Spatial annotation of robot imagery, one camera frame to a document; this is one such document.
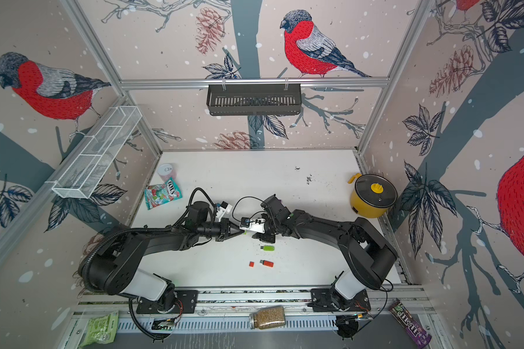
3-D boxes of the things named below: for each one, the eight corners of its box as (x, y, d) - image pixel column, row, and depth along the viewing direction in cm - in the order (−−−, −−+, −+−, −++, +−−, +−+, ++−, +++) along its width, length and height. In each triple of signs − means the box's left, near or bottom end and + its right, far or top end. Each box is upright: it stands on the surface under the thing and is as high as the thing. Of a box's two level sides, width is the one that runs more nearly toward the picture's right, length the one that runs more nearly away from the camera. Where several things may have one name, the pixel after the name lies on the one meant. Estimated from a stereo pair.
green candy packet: (149, 210, 100) (145, 206, 97) (147, 191, 106) (143, 187, 104) (182, 198, 104) (180, 193, 101) (178, 181, 111) (176, 176, 108)
